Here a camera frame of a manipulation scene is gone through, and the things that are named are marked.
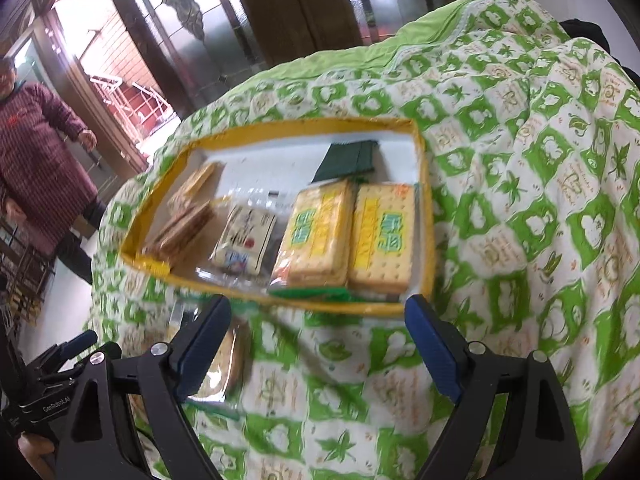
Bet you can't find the green printed blanket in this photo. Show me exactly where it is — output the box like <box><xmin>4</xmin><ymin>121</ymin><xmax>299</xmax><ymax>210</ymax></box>
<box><xmin>90</xmin><ymin>0</ymin><xmax>640</xmax><ymax>480</ymax></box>

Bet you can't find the yellow label cracker packet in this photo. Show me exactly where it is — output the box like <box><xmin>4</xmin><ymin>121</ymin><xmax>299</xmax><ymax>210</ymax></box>
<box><xmin>267</xmin><ymin>177</ymin><xmax>357</xmax><ymax>297</ymax></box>
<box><xmin>347</xmin><ymin>181</ymin><xmax>417</xmax><ymax>297</ymax></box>

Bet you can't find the person's left hand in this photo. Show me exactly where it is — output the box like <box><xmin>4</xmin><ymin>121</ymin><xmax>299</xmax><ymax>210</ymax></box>
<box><xmin>17</xmin><ymin>434</ymin><xmax>57</xmax><ymax>480</ymax></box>

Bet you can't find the white metal railing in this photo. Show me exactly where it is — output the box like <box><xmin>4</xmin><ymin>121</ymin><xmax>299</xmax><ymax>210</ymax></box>
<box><xmin>87</xmin><ymin>74</ymin><xmax>169</xmax><ymax>137</ymax></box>

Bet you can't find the brown wooden door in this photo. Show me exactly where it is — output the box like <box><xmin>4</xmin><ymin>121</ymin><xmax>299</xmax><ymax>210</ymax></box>
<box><xmin>235</xmin><ymin>0</ymin><xmax>496</xmax><ymax>67</ymax></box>

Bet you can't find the dark wooden chair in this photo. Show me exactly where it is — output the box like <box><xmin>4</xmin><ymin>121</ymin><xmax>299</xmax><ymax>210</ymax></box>
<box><xmin>0</xmin><ymin>220</ymin><xmax>54</xmax><ymax>332</ymax></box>

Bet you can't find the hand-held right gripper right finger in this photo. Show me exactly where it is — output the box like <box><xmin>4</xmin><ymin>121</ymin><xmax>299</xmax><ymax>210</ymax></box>
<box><xmin>404</xmin><ymin>294</ymin><xmax>583</xmax><ymax>480</ymax></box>

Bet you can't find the clear cracker packet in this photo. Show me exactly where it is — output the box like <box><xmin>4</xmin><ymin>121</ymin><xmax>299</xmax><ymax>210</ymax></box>
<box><xmin>187</xmin><ymin>325</ymin><xmax>247</xmax><ymax>403</ymax></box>

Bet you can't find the brown wafer packet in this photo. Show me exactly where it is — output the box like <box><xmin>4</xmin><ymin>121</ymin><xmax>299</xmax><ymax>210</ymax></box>
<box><xmin>167</xmin><ymin>162</ymin><xmax>222</xmax><ymax>211</ymax></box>
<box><xmin>142</xmin><ymin>200</ymin><xmax>217</xmax><ymax>264</ymax></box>

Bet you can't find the clear packet dark snack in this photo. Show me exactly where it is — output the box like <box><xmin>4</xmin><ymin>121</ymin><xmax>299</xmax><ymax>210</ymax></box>
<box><xmin>195</xmin><ymin>187</ymin><xmax>282</xmax><ymax>287</ymax></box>

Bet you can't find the leaded glass door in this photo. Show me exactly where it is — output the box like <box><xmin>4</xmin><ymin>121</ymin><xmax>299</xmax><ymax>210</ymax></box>
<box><xmin>97</xmin><ymin>0</ymin><xmax>273</xmax><ymax>111</ymax></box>

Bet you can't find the white foam box yellow tape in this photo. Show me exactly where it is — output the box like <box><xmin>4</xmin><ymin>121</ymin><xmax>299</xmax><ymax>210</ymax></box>
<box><xmin>119</xmin><ymin>117</ymin><xmax>437</xmax><ymax>318</ymax></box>

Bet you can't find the dark cloth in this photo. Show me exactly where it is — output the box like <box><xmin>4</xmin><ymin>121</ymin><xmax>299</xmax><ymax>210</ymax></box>
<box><xmin>560</xmin><ymin>19</ymin><xmax>627</xmax><ymax>67</ymax></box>

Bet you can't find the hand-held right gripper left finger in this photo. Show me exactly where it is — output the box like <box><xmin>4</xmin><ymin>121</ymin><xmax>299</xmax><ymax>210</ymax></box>
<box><xmin>52</xmin><ymin>294</ymin><xmax>233</xmax><ymax>480</ymax></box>

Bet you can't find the dark green snack packet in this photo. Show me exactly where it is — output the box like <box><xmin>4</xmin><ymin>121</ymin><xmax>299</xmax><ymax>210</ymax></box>
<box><xmin>311</xmin><ymin>140</ymin><xmax>379</xmax><ymax>187</ymax></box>

